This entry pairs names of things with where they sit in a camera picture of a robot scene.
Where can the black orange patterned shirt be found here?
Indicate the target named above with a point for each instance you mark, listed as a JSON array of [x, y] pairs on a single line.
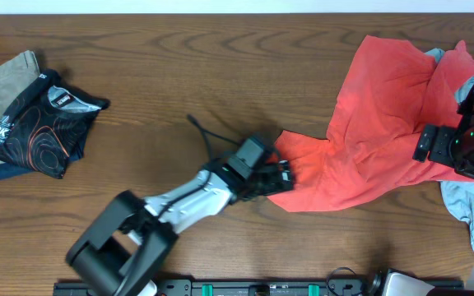
[[44, 123]]

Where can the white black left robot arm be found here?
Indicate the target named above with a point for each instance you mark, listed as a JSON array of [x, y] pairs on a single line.
[[126, 244]]

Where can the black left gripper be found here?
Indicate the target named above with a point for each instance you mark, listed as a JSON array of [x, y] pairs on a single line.
[[274, 173]]

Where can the red t-shirt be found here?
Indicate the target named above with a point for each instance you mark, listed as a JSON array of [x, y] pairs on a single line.
[[391, 92]]

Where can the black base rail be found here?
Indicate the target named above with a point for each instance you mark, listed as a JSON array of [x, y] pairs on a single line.
[[243, 288]]

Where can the light blue t-shirt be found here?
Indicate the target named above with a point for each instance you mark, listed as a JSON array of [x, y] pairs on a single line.
[[459, 196]]

